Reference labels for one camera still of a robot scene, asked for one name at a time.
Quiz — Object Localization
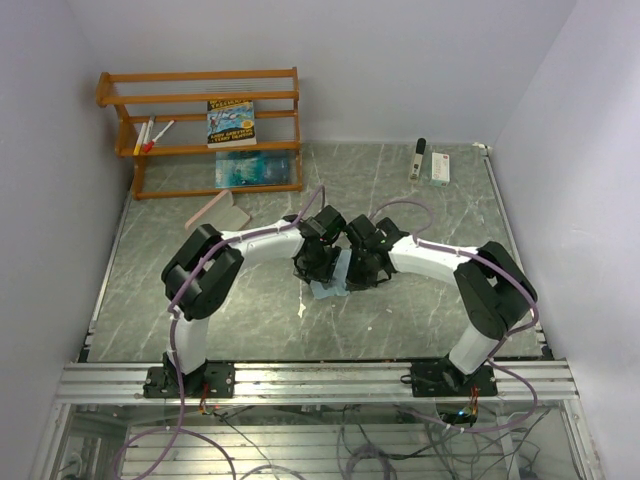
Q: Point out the light blue cleaning cloth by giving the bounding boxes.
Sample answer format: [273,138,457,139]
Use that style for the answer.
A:
[309,250,351,300]

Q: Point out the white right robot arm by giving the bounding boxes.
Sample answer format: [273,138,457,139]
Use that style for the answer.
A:
[345,215,538,396]

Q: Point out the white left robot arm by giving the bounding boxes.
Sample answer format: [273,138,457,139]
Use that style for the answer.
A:
[161,205,346,397]

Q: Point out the black sunglasses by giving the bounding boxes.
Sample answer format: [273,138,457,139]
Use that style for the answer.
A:
[376,217,402,237]

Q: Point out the blue cover book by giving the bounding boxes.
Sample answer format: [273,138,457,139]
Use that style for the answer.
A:
[215,150,290,189]

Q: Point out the white small carton box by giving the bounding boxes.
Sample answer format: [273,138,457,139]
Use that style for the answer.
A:
[430,152,450,187]

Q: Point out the illustrated paperback book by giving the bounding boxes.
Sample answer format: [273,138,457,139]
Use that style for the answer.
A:
[207,100,257,149]

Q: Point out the wooden shelf rack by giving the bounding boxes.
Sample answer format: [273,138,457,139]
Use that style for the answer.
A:
[95,67,303,200]

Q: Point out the red marker pen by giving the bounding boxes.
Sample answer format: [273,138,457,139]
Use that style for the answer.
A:
[143,120,175,153]

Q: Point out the grey marker pen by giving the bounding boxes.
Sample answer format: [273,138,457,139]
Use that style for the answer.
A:
[143,114,155,145]

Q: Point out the yellow marker pen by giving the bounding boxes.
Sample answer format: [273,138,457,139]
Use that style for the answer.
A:
[133,122,147,156]

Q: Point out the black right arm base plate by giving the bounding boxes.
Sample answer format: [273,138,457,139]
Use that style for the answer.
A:
[401,358,498,398]

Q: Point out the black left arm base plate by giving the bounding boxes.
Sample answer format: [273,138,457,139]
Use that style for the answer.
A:
[143,361,236,399]

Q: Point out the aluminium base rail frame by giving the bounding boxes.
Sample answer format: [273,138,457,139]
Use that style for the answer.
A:
[29,358,604,479]

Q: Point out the tangled floor cables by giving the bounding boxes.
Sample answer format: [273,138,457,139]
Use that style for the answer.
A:
[199,399,556,480]

